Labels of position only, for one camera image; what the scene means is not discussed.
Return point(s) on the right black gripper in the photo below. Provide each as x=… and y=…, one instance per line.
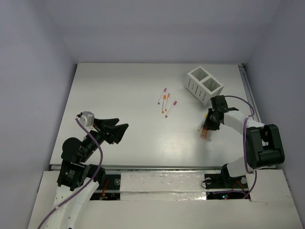
x=208, y=123

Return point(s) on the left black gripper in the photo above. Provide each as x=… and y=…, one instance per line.
x=103, y=131

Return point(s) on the yellow cap white pen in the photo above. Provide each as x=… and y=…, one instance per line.
x=202, y=123

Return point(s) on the orange glue stick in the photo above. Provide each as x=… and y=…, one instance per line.
x=204, y=133

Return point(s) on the magenta cap white pen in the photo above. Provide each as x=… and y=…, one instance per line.
x=170, y=109

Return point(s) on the pale pink cap pen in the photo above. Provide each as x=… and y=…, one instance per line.
x=167, y=101

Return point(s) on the orange cap white pen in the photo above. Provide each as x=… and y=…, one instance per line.
x=164, y=104

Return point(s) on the purple cap white pen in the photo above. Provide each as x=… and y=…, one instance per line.
x=162, y=95

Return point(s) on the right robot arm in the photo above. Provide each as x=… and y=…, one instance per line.
x=262, y=144

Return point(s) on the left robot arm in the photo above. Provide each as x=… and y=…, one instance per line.
x=77, y=181

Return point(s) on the white two-compartment container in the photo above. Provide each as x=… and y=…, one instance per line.
x=202, y=84

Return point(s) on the white foam front panel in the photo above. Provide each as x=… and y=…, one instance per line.
x=161, y=186

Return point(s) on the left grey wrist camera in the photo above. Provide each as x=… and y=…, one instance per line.
x=86, y=119

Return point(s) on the aluminium rail right side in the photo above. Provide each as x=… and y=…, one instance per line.
x=248, y=91

